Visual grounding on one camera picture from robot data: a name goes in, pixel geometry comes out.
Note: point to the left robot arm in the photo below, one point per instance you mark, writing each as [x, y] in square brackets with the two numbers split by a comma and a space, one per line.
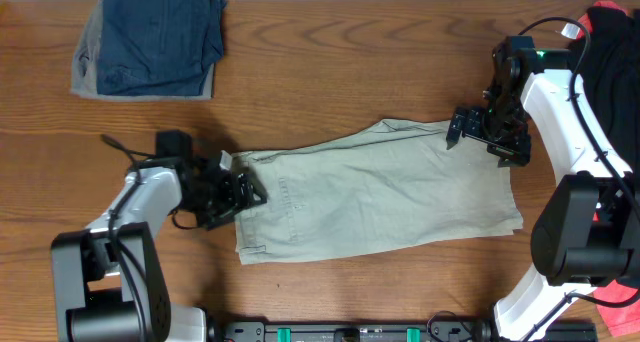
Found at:
[108, 282]

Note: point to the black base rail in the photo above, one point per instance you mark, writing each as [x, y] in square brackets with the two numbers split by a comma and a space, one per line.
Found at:
[252, 331]

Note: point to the folded grey garment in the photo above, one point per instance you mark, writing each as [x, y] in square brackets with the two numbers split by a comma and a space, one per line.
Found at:
[84, 68]

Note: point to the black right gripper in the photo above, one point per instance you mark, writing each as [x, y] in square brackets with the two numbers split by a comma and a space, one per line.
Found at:
[482, 130]

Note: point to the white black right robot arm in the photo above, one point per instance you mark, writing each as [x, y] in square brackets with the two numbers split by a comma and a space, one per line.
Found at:
[588, 233]

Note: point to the folded dark blue garment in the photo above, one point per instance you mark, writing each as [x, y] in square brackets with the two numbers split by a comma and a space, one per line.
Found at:
[160, 48]

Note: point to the black garment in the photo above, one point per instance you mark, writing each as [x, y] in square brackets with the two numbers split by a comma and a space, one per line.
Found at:
[610, 74]

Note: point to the khaki shorts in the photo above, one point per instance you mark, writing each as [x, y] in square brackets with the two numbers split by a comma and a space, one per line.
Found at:
[391, 186]

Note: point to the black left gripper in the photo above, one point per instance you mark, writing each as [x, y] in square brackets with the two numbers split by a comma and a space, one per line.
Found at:
[232, 194]

